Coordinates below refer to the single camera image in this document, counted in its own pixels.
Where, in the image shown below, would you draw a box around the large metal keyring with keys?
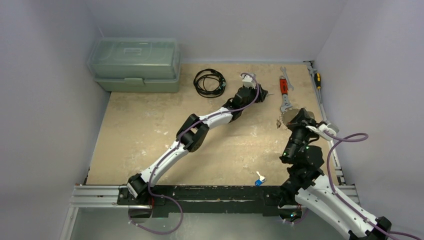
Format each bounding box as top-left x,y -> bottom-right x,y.
276,108 -> 300,129

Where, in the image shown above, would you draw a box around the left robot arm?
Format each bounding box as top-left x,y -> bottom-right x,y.
126,84 -> 269,205

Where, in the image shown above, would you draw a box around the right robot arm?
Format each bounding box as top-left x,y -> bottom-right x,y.
278,108 -> 392,240

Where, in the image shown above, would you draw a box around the silver open-end wrench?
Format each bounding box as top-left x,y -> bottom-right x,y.
280,66 -> 294,91

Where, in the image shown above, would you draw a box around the yellow black screwdriver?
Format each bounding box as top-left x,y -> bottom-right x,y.
314,72 -> 322,103

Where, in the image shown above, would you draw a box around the green plastic toolbox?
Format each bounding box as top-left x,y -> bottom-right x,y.
87,37 -> 181,93

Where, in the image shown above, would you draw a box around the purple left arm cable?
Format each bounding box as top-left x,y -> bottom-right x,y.
127,72 -> 261,235

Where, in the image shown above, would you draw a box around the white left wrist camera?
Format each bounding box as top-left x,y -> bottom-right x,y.
240,72 -> 257,89

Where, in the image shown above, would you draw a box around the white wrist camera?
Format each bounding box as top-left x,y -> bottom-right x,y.
240,72 -> 257,89
306,121 -> 340,142

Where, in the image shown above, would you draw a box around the red handled adjustable wrench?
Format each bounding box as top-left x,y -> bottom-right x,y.
279,75 -> 294,114

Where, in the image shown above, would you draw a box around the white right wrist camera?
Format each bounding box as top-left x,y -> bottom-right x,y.
306,121 -> 340,142

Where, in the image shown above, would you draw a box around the coiled black cable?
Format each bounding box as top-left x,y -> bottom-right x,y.
193,68 -> 227,99

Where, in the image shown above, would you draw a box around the aluminium side rail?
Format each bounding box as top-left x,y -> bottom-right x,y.
304,60 -> 369,190

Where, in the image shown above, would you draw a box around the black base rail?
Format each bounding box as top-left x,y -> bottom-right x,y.
117,185 -> 303,221

